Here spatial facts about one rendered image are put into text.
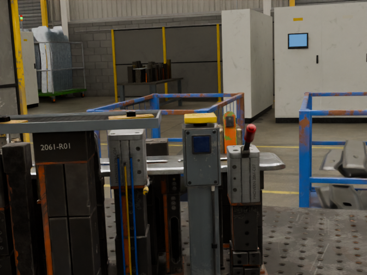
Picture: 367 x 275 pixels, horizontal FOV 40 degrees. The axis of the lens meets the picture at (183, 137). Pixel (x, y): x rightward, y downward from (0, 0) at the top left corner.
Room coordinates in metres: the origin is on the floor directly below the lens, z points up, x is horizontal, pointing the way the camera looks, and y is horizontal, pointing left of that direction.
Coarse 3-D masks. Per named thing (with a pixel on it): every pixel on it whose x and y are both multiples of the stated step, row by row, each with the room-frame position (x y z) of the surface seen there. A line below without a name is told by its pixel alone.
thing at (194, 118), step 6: (186, 114) 0.97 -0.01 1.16; (192, 114) 0.96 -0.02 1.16; (198, 114) 0.96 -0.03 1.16; (204, 114) 0.95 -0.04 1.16; (210, 114) 0.95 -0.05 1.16; (186, 120) 0.91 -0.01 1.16; (192, 120) 0.91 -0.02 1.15; (198, 120) 0.91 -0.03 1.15; (204, 120) 0.91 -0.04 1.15; (210, 120) 0.91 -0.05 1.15; (216, 120) 0.91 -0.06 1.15; (198, 126) 0.93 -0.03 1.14
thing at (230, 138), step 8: (232, 112) 1.42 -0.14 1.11; (224, 120) 1.41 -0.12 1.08; (232, 120) 1.41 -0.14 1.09; (224, 128) 1.41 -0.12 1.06; (232, 128) 1.41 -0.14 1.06; (224, 136) 1.40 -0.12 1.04; (232, 136) 1.40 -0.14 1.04; (224, 144) 1.40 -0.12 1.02; (232, 144) 1.40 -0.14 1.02; (224, 152) 1.39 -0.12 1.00
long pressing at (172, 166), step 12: (156, 156) 1.35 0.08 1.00; (168, 156) 1.35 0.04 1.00; (180, 156) 1.34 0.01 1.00; (264, 156) 1.30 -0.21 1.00; (276, 156) 1.31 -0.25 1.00; (108, 168) 1.22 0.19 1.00; (156, 168) 1.19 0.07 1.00; (168, 168) 1.19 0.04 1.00; (180, 168) 1.19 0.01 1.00; (264, 168) 1.18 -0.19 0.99; (276, 168) 1.19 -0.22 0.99
